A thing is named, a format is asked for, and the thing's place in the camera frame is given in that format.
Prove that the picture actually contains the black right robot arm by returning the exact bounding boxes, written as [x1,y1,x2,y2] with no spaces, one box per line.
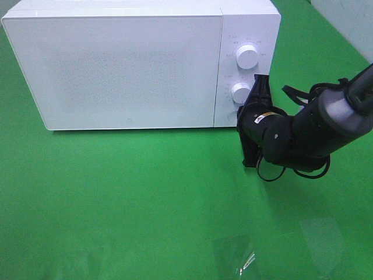
[237,65,372,177]

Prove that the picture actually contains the white microwave oven body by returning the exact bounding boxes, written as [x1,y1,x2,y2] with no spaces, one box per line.
[1,1,281,128]

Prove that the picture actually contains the white microwave knob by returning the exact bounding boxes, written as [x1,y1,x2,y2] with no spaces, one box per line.
[231,82,251,104]
[236,44,259,69]

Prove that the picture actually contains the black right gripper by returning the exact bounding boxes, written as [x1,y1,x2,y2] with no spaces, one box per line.
[237,74,287,167]

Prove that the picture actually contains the clear plastic tape piece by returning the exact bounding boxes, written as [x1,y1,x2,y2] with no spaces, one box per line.
[236,252,256,277]

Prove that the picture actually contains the white microwave door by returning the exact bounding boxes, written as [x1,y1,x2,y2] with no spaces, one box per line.
[3,16,221,130]

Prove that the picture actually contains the round microwave door button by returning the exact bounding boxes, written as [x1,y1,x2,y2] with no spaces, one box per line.
[228,110,238,125]

